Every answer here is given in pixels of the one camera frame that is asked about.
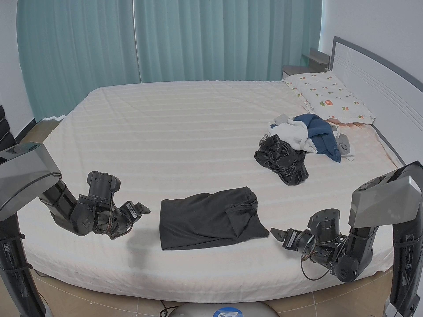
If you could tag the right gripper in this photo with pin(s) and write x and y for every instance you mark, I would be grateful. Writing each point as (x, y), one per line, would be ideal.
(300, 241)

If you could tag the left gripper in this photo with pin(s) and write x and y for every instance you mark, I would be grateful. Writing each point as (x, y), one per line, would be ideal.
(127, 215)

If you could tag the black T-shirt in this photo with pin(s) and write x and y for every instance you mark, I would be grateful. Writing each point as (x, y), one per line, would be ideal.
(205, 223)

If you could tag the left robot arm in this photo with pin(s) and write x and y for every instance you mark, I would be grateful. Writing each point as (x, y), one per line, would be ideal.
(26, 177)

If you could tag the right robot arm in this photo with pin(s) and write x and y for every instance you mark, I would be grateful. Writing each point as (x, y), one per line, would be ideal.
(380, 206)

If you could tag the bed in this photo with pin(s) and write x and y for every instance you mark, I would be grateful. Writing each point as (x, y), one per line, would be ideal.
(181, 134)

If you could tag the black shiny garment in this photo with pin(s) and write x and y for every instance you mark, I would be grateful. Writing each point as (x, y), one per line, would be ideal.
(284, 163)

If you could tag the white garment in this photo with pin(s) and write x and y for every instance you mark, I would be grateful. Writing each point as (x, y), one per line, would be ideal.
(290, 135)

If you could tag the grey printed garment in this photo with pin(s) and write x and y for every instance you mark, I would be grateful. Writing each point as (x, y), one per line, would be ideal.
(343, 145)

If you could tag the dark blue garment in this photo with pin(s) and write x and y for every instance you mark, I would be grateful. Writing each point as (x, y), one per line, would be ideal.
(325, 134)

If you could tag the small grey garment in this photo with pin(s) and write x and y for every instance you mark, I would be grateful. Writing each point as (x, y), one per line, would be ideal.
(281, 118)

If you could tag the white printed pillow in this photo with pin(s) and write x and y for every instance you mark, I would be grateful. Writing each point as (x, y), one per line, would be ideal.
(330, 94)

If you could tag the black chest of drawers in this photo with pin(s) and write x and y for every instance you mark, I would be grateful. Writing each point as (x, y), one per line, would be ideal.
(6, 130)

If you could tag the grey bedside table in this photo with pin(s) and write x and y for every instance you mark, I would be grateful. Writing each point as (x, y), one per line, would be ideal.
(295, 68)

